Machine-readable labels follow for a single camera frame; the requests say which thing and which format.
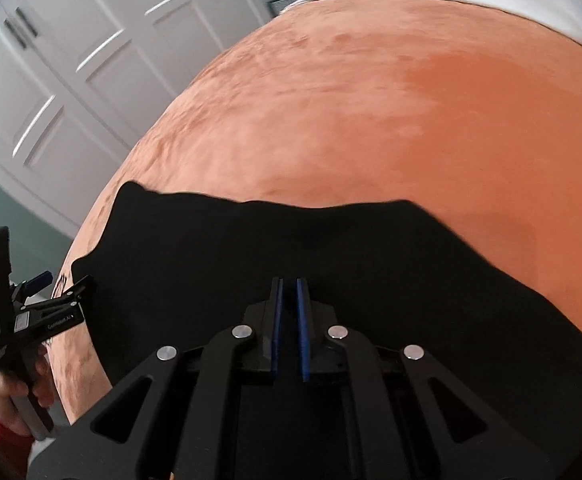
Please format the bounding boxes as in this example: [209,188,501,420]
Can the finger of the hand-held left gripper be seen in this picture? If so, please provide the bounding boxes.
[21,275,96,313]
[18,270,55,299]

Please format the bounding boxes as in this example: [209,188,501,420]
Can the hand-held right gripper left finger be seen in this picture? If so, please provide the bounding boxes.
[30,276,286,480]

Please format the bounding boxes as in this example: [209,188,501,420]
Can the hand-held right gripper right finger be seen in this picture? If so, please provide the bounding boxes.
[296,276,556,480]

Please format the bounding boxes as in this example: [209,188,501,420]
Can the black pants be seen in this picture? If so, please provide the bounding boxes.
[71,181,582,401]

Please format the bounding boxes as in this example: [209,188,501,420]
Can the person's left hand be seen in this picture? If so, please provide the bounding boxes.
[0,355,57,436]

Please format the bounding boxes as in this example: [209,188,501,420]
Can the orange blanket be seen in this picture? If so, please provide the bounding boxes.
[48,0,582,426]

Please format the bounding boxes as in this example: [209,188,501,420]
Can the white wardrobe doors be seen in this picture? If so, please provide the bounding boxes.
[0,0,292,241]

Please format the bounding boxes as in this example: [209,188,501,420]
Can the blue grey nightstand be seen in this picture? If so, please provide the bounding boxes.
[268,0,318,17]

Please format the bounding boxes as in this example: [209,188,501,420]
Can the black wardrobe handle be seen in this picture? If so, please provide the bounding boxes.
[4,18,25,51]
[17,7,38,39]

